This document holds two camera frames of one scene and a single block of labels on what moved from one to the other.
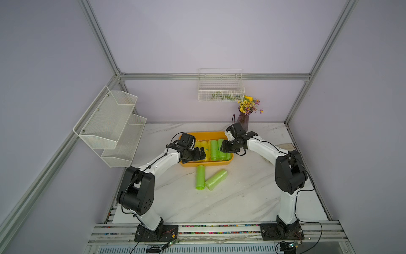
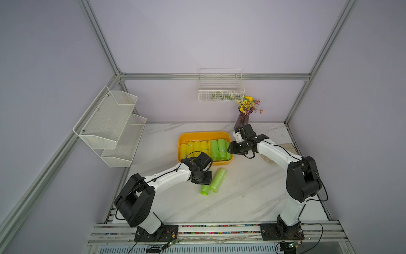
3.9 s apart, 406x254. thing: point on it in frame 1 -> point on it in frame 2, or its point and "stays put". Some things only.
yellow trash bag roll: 206,145 stays put
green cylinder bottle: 222,155 stays put
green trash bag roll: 214,150 stays put
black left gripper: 197,156 -> 206,181
